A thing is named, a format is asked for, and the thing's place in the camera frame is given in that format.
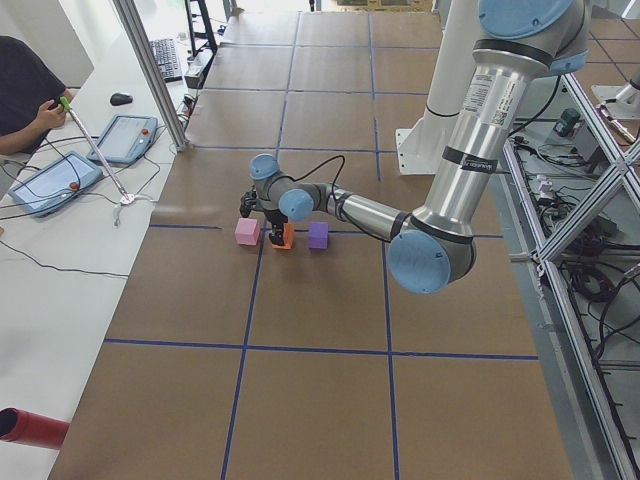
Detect purple foam block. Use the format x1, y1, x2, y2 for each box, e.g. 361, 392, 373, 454
307, 221, 329, 250

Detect brown paper table cover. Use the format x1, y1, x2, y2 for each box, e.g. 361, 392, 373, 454
51, 12, 572, 479

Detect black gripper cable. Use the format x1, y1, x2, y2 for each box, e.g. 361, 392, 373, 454
294, 154, 347, 211

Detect black keyboard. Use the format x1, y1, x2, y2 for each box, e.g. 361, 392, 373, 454
149, 38, 182, 82

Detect pink foam block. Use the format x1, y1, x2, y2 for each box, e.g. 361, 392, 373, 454
234, 218, 261, 246

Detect person in black shirt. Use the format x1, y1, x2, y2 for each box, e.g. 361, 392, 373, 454
1, 36, 74, 155

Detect black computer mouse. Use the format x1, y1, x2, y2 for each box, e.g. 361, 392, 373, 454
110, 92, 133, 106

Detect teach pendant tablet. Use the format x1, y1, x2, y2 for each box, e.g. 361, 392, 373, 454
96, 115, 158, 165
8, 151, 103, 217

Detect far teach pendant tablet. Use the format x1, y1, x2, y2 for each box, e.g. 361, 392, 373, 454
96, 115, 158, 165

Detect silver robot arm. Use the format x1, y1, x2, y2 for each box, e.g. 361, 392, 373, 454
239, 1, 592, 294

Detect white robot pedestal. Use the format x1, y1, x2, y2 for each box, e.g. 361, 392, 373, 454
396, 0, 482, 175

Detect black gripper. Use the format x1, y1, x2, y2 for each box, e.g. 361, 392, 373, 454
264, 209, 288, 246

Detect long reacher stick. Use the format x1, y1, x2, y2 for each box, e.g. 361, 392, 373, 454
59, 96, 154, 227

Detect near teach pendant tablet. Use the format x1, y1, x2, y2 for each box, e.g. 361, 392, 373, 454
8, 151, 103, 217

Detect aluminium frame post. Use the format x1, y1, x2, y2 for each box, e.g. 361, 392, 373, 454
112, 0, 188, 152

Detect orange foam block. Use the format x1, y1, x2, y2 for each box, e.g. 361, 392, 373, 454
273, 222, 295, 250

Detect red cylinder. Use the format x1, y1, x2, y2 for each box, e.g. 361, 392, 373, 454
1, 407, 70, 450

